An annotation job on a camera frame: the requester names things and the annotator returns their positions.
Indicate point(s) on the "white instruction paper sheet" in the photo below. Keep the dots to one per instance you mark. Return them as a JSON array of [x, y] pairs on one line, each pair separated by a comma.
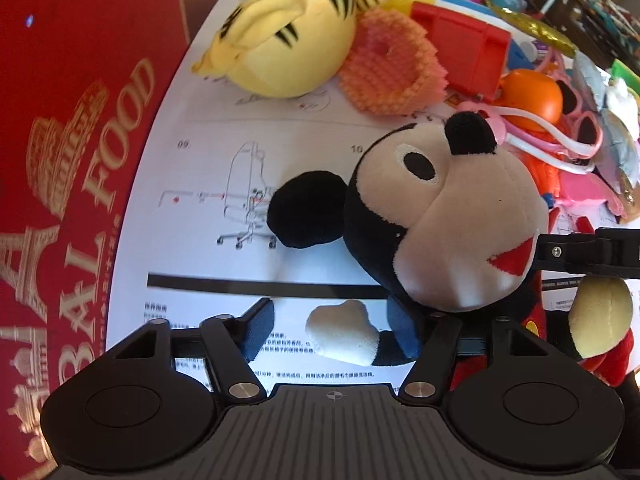
[[196, 242]]

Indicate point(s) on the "Mickey Mouse plush toy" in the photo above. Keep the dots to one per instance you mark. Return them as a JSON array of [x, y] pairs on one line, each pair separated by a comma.
[[445, 220]]

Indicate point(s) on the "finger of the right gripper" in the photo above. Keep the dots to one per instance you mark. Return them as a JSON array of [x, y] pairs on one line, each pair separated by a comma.
[[606, 252]]

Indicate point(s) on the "yellow tiger plush toy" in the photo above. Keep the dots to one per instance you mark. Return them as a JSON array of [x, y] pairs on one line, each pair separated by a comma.
[[283, 48]]

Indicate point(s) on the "red cardboard food box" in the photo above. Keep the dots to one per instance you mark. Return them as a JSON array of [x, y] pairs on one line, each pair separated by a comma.
[[81, 82]]

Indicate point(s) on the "orange spiky rubber mat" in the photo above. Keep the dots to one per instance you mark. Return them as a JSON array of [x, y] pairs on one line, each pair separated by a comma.
[[392, 68]]

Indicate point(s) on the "orange plastic ball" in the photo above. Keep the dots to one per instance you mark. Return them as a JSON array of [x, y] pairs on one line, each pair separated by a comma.
[[533, 92]]

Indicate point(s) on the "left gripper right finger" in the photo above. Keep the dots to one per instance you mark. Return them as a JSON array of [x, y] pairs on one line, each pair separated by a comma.
[[443, 348]]

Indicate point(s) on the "red plastic block toy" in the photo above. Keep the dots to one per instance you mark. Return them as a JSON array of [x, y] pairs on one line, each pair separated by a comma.
[[473, 52]]

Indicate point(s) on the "pink heart sunglasses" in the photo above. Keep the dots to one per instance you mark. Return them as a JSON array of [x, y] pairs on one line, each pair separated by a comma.
[[569, 146]]

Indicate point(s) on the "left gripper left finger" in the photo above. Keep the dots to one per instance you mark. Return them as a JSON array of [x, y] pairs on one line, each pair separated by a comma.
[[227, 345]]

